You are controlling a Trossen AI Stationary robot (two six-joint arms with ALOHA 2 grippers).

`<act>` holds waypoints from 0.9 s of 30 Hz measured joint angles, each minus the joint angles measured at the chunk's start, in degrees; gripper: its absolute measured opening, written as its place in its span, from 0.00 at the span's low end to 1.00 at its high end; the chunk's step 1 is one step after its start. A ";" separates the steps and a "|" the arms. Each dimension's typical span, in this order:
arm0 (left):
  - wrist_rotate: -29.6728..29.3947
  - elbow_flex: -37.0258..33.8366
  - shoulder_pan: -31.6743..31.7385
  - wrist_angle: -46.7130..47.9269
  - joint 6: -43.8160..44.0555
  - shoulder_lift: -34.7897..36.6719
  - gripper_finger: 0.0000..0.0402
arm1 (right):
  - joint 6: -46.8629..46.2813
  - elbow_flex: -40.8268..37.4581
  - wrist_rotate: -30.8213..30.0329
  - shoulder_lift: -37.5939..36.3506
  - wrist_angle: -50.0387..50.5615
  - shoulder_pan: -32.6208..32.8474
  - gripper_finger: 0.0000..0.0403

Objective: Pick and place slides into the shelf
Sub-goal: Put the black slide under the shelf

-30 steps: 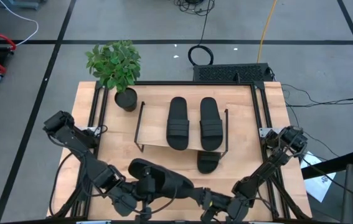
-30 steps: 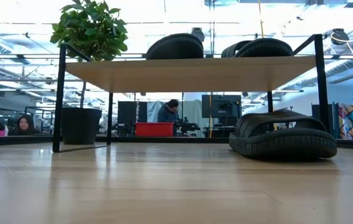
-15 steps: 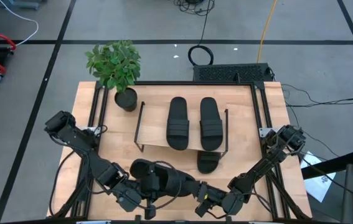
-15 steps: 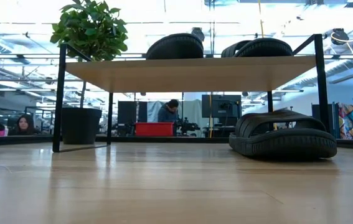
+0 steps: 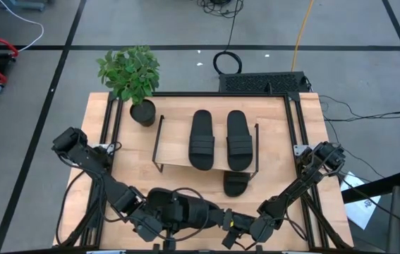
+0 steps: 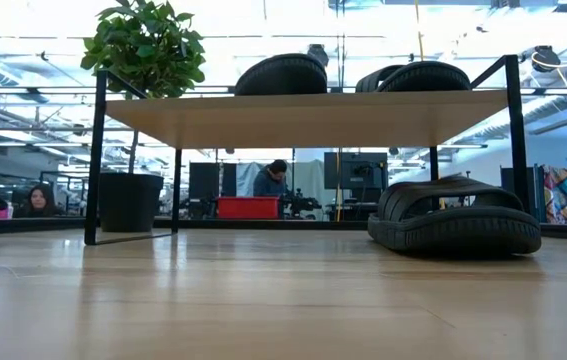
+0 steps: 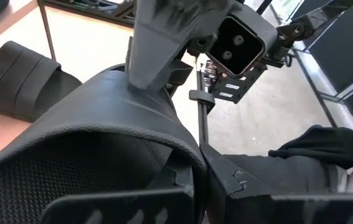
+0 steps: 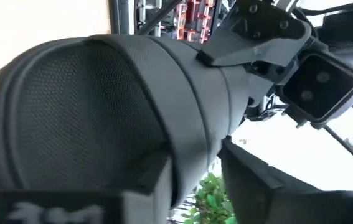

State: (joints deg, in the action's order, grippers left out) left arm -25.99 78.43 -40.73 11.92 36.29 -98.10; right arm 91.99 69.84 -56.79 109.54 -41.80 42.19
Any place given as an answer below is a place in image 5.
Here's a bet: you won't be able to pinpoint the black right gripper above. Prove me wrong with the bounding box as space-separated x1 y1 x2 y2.
215 207 257 250

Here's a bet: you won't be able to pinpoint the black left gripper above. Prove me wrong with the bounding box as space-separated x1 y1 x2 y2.
157 196 201 252

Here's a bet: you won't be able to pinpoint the black rubber slide sandal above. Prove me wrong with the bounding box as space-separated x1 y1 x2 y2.
188 109 216 171
222 171 252 198
145 186 226 230
226 109 254 172

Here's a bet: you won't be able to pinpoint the black plant pot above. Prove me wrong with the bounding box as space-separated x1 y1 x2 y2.
129 99 157 127

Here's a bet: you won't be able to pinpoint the white paper sheet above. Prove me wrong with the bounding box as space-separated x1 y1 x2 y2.
340 171 381 230

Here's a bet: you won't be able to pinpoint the black perforated computer case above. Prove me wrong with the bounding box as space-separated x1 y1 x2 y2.
218 71 310 95

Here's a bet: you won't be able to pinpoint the green leafy plant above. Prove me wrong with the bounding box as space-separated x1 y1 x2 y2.
96 44 161 106

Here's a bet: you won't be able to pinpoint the grey blue equipment base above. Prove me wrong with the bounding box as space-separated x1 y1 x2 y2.
0 0 49 11

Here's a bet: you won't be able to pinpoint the wooden shelf black metal frame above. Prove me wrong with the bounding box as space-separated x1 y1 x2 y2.
151 114 260 181

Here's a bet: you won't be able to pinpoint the black looping arm cable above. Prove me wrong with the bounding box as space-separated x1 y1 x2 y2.
54 171 81 247

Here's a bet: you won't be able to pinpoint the black coiled cable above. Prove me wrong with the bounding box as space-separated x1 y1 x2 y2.
212 6 243 75

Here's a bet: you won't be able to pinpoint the long black floor cable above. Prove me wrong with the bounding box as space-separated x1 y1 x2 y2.
318 94 400 123

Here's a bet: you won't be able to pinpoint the yellow cable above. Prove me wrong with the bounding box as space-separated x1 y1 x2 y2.
290 0 314 73

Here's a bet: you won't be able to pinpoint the tangled black cables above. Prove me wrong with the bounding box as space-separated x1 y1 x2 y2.
196 0 245 19

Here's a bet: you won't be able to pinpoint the white cable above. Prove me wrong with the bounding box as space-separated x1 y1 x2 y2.
0 0 44 53

